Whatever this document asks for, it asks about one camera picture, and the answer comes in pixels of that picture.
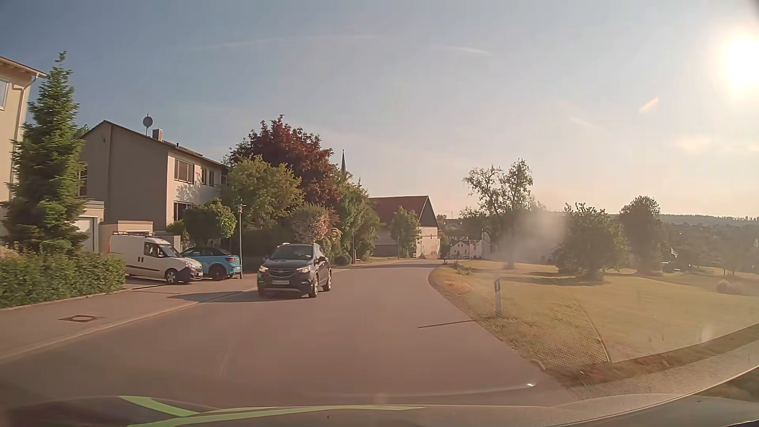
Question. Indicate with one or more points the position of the small green tree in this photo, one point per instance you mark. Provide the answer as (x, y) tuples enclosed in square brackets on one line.
[(405, 230)]

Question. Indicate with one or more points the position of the white barn with red roof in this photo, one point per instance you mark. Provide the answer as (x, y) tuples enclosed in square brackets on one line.
[(415, 225)]

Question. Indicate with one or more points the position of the group of green trees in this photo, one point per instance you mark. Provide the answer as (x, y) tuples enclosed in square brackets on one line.
[(332, 225)]

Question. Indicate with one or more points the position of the church spire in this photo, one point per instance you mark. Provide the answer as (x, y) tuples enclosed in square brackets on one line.
[(343, 163)]

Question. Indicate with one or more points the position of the white building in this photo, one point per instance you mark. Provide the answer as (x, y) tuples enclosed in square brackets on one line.
[(468, 246)]

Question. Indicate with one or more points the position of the dark grey car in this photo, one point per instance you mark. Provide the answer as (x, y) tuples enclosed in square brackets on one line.
[(295, 270)]

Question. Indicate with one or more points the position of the red-leaved tree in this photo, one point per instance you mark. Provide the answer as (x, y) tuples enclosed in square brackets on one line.
[(290, 157)]

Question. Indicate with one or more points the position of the tall sparse tree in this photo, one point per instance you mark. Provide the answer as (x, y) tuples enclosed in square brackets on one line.
[(504, 207)]

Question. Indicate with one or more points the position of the grey asphalt road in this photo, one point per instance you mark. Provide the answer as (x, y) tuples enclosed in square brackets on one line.
[(367, 338)]

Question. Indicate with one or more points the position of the round trimmed tree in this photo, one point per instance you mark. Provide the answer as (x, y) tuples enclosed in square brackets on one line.
[(209, 222)]

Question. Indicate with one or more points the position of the light blue car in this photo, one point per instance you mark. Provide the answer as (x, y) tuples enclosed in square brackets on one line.
[(214, 261)]

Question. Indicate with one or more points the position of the car's own bonnet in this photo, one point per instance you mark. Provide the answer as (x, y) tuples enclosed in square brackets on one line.
[(356, 415)]

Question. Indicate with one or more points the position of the round green tree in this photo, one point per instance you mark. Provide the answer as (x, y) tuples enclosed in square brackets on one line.
[(643, 231), (590, 240)]

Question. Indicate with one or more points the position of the white van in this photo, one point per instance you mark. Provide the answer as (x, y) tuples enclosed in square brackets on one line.
[(151, 256)]

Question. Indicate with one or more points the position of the grey and white house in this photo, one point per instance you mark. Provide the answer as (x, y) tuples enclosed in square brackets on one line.
[(139, 181)]

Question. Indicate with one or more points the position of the mown grass field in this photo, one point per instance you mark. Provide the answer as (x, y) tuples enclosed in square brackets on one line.
[(640, 308)]

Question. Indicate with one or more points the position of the grey paved pavement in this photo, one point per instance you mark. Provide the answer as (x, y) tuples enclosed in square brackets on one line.
[(89, 311)]

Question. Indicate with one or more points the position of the green hedge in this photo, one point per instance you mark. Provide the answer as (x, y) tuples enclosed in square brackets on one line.
[(53, 276)]

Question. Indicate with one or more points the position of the distant wood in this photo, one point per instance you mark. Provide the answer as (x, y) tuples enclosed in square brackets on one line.
[(711, 243)]

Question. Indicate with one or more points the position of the tall conifer tree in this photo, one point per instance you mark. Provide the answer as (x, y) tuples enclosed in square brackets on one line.
[(47, 172)]

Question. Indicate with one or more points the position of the beige house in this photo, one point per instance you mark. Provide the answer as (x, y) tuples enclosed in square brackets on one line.
[(10, 118)]

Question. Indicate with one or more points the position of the lamp post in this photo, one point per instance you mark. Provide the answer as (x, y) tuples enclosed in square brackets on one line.
[(240, 237)]

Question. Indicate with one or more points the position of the white marker post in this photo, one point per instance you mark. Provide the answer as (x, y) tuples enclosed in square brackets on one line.
[(498, 295)]

